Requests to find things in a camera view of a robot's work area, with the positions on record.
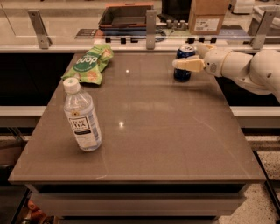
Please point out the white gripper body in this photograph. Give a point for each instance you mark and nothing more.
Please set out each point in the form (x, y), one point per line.
(213, 63)

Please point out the blue pepsi can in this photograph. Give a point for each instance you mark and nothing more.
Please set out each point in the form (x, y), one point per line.
(184, 52)

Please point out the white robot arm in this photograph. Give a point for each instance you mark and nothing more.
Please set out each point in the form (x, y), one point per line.
(259, 73)

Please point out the green rice chip bag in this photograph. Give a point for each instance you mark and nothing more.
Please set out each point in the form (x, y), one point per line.
(88, 68)

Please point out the cardboard box with label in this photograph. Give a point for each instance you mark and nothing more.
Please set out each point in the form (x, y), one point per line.
(206, 16)

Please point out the dark open tray bin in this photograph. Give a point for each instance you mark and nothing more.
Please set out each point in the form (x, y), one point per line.
(125, 15)

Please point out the clear tea water bottle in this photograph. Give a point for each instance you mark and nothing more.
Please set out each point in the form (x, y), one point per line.
(80, 112)

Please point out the grey table drawer front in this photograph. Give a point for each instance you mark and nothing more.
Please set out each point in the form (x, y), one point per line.
(151, 204)

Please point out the right metal glass bracket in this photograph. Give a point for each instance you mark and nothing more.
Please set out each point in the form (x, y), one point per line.
(264, 26)

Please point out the metal glass bracket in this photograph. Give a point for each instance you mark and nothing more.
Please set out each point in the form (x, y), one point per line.
(264, 26)
(44, 42)
(151, 17)

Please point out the middle metal glass bracket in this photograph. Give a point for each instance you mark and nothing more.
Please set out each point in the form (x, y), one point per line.
(151, 17)

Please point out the left metal glass bracket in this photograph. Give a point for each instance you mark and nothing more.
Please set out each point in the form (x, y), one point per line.
(44, 42)

